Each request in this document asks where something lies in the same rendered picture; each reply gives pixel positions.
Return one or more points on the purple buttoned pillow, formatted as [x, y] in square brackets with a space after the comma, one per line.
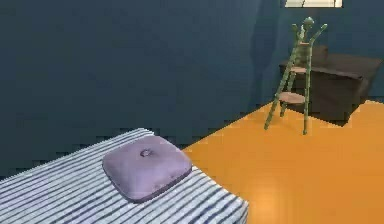
[146, 170]

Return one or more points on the green tiered stand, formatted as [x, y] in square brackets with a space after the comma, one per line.
[292, 97]

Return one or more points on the dark brown desk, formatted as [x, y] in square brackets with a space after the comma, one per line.
[336, 83]

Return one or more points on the blue striped bed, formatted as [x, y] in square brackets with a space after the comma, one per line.
[66, 193]

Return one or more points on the bright window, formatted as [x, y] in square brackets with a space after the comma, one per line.
[313, 3]

